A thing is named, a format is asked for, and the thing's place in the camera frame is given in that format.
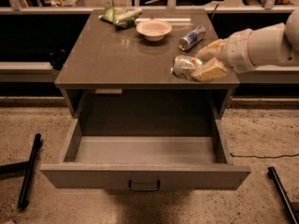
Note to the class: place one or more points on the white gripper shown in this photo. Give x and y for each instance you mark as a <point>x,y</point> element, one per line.
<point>237,51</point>

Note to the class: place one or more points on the green white 7up can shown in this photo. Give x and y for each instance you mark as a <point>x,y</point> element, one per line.
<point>184,66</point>

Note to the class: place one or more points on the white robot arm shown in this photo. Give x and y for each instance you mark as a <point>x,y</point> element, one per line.
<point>276,45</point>

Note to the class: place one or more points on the blue silver soda can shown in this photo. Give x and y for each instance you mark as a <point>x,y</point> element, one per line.
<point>192,38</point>

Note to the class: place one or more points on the grey open drawer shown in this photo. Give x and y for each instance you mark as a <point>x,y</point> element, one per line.
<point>91,161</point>

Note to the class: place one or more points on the grey cabinet counter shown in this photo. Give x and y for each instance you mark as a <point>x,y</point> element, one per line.
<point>104,58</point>

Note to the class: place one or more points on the white paper bowl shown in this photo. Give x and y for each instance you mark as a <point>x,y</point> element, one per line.
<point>154,30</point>

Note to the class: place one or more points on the green chip bag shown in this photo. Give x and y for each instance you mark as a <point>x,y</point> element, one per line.
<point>121,17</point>

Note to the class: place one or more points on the black stand leg right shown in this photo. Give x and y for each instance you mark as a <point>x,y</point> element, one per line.
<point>292,208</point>

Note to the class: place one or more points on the black stand leg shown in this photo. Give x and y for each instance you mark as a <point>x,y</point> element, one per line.
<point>292,208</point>
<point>26,168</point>

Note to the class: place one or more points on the black clamp object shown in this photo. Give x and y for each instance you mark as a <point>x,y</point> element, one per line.
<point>57,59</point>

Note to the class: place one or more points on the black stand leg left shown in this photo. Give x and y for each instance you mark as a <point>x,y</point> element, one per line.
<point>26,168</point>

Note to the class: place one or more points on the black drawer handle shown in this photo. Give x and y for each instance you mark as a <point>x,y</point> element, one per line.
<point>147,187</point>

